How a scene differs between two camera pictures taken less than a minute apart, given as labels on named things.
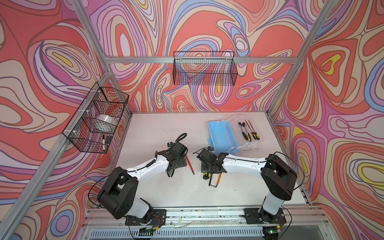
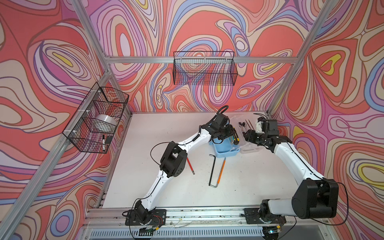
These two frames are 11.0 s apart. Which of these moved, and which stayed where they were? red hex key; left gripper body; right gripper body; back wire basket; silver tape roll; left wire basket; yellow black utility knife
Moved: left gripper body; right gripper body; yellow black utility knife
Stayed: silver tape roll; left wire basket; red hex key; back wire basket
